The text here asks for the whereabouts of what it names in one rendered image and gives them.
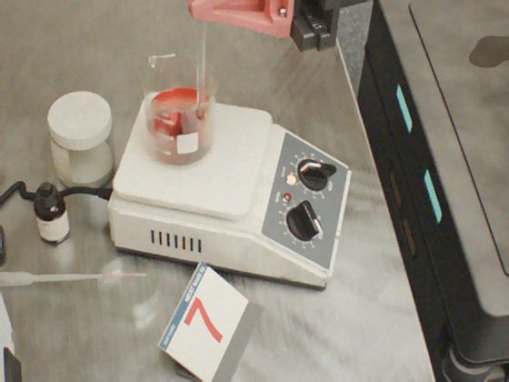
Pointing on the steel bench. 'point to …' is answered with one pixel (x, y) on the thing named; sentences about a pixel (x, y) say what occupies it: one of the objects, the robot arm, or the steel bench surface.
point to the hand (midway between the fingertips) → (200, 5)
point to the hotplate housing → (219, 232)
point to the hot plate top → (239, 158)
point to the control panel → (320, 248)
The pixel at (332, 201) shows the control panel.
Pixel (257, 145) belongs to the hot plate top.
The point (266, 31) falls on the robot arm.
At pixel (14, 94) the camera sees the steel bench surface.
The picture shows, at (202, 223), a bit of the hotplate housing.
